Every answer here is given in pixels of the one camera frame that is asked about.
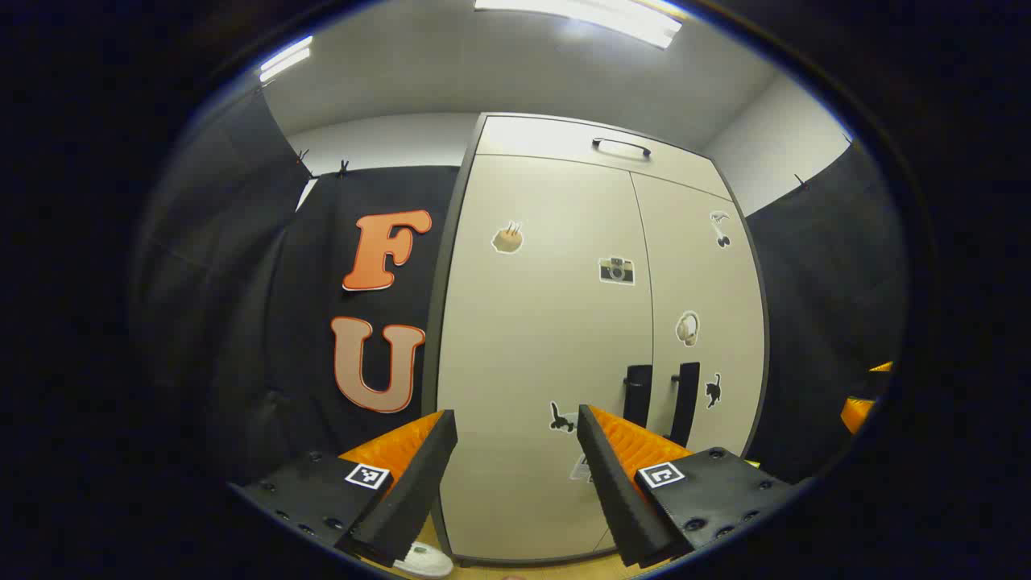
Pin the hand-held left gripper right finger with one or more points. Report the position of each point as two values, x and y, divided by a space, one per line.
616 499

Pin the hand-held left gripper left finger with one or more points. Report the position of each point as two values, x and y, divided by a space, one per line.
411 491

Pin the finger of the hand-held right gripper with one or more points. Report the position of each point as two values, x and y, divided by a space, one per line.
883 367
856 415

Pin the grey double-door shoe cabinet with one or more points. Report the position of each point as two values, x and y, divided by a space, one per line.
435 322

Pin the beige shoe cabinet door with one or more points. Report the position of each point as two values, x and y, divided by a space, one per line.
540 338
709 282

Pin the beige cabinet drawer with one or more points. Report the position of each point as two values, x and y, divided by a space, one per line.
548 137

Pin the white paper cup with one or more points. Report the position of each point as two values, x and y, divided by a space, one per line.
423 561

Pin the black backdrop cloth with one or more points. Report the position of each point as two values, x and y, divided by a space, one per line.
282 322
821 306

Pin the ceiling light panel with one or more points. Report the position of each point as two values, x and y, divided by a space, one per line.
588 18
283 60

